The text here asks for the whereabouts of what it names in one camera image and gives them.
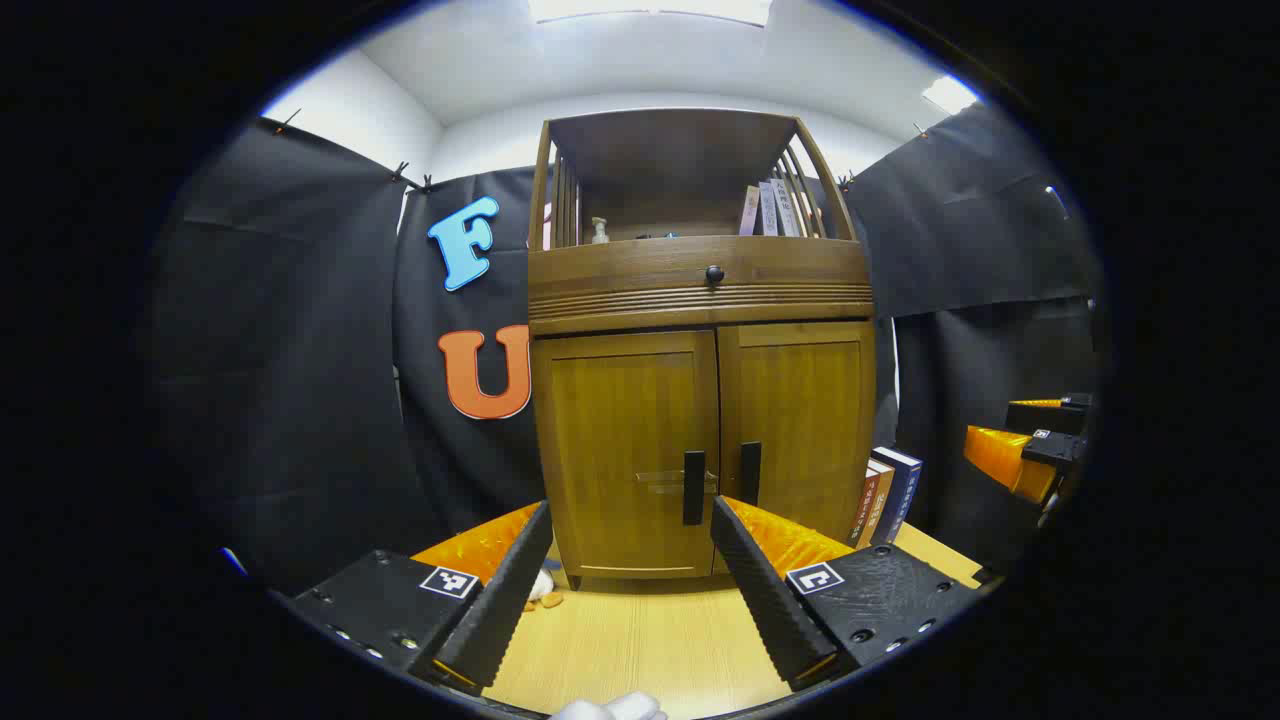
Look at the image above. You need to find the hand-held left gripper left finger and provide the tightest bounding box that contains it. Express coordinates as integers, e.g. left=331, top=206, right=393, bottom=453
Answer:
left=285, top=500, right=554, bottom=696

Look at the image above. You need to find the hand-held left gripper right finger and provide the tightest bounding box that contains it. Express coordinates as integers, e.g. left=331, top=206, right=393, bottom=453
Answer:
left=710, top=495, right=986, bottom=693

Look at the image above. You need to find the wooden shoe cabinet door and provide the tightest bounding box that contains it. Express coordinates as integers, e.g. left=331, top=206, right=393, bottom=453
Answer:
left=532, top=330, right=721, bottom=581
left=717, top=320, right=876, bottom=546

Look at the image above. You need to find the wooden double-door shoe cabinet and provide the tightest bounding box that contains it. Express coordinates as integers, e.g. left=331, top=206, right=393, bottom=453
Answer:
left=527, top=108, right=878, bottom=591

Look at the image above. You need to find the wooden cabinet drawer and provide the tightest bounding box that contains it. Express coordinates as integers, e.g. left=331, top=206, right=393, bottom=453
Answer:
left=528, top=236, right=874, bottom=336

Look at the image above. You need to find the blue book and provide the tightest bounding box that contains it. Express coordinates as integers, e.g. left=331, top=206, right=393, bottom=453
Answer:
left=870, top=446, right=923, bottom=547

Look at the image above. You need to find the tan book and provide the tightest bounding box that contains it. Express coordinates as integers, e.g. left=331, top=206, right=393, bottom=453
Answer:
left=862, top=458, right=895, bottom=547

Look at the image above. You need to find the red-brown book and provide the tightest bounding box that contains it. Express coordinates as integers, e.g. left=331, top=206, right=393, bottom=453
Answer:
left=850, top=465, right=882, bottom=549

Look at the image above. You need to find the black backdrop cloth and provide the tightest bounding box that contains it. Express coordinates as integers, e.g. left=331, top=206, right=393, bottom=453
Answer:
left=150, top=100, right=1101, bottom=601

